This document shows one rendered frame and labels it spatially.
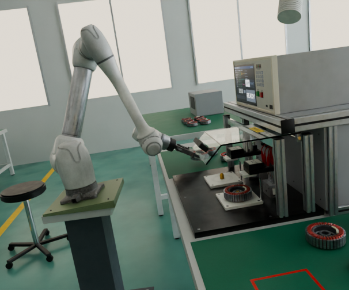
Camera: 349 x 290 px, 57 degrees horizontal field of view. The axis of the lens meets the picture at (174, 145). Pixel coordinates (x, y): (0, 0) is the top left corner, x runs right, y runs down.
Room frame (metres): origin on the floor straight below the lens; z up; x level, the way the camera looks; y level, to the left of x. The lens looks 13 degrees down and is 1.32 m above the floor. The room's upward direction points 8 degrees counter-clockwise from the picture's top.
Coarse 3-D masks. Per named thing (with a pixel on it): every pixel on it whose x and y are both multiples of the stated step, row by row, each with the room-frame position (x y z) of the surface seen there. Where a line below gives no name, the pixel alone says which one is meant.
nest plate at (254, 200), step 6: (252, 192) 1.24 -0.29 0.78; (222, 198) 1.23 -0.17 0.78; (252, 198) 1.19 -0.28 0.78; (258, 198) 1.18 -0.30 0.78; (222, 204) 1.17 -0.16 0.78; (228, 204) 1.16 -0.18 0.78; (234, 204) 1.15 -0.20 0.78; (240, 204) 1.14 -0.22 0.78; (246, 204) 1.14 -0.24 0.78; (252, 204) 1.14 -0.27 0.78; (258, 204) 1.14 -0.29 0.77
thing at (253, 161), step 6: (246, 162) 1.22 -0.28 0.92; (252, 162) 1.21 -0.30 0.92; (258, 162) 1.20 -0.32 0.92; (246, 168) 1.21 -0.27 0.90; (252, 168) 1.19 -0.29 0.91; (258, 168) 1.19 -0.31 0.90; (264, 168) 1.19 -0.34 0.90; (270, 168) 1.19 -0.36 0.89; (240, 174) 1.23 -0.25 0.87; (246, 174) 1.19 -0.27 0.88; (252, 174) 1.19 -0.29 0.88; (270, 174) 1.22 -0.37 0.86; (270, 180) 1.23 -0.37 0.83
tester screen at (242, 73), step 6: (246, 66) 1.37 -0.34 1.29; (252, 66) 1.30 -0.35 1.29; (240, 72) 1.46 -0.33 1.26; (246, 72) 1.38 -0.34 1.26; (252, 72) 1.31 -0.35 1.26; (240, 78) 1.46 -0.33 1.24; (246, 78) 1.38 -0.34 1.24; (252, 78) 1.31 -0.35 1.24; (240, 84) 1.47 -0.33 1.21; (252, 102) 1.33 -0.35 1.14
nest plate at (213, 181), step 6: (216, 174) 1.52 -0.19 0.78; (228, 174) 1.50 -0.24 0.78; (234, 174) 1.49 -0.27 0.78; (210, 180) 1.45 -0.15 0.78; (216, 180) 1.44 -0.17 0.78; (222, 180) 1.43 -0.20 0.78; (228, 180) 1.42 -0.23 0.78; (234, 180) 1.41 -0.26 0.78; (240, 180) 1.40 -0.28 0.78; (210, 186) 1.38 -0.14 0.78; (216, 186) 1.38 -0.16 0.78; (222, 186) 1.38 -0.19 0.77
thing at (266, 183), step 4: (264, 180) 1.25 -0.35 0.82; (268, 180) 1.24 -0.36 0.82; (264, 184) 1.24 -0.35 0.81; (268, 184) 1.20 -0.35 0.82; (272, 184) 1.20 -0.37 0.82; (264, 188) 1.24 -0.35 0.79; (268, 188) 1.20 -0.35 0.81; (264, 192) 1.24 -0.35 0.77; (268, 192) 1.20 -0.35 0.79; (272, 192) 1.19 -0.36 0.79; (268, 196) 1.20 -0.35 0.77; (272, 196) 1.19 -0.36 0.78
